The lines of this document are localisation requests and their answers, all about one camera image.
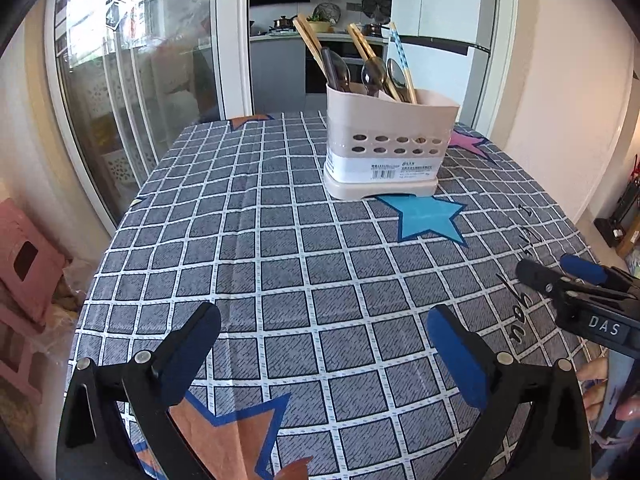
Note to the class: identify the clear plastic bag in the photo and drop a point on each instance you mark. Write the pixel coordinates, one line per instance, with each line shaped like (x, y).
(62, 300)

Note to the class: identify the grey kitchen counter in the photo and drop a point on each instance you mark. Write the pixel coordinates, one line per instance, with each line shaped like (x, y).
(275, 70)

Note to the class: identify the white refrigerator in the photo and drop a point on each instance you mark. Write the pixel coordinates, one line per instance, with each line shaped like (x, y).
(440, 10)

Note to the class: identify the black hanging pan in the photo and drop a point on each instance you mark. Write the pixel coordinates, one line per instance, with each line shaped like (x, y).
(376, 5)

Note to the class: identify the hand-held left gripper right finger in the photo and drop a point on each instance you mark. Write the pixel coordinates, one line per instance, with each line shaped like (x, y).
(457, 360)

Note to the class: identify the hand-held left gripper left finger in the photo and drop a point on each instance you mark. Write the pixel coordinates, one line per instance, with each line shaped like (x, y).
(192, 355)

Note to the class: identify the black built-in oven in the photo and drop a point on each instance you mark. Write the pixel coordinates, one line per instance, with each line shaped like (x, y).
(312, 70)

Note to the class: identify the patterned wooden chopstick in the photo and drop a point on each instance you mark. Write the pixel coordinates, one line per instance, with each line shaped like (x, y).
(400, 50)

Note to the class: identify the green bowl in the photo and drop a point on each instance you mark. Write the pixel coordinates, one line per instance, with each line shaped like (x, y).
(318, 25)

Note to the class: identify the beige plastic utensil holder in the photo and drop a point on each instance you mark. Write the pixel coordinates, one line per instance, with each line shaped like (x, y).
(390, 120)

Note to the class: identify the sliding glass door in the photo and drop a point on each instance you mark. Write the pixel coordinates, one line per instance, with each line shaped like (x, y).
(140, 85)

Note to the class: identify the person's right hand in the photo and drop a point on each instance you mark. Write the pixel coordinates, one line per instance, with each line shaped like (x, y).
(594, 385)

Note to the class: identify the cardboard box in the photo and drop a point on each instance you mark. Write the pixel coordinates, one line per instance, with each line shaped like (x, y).
(631, 240)

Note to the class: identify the grey checked tablecloth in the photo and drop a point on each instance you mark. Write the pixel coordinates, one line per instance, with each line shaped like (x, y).
(300, 285)

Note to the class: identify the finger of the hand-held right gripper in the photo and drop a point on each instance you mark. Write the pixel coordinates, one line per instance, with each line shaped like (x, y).
(582, 267)
(540, 275)

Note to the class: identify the pink plastic stool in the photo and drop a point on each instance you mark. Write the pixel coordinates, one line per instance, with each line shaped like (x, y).
(25, 270)

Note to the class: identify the black floor item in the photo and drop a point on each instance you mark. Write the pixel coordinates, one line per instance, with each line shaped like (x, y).
(617, 215)

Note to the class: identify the dark cooking pot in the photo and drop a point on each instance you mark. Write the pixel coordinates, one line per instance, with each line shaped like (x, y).
(282, 22)

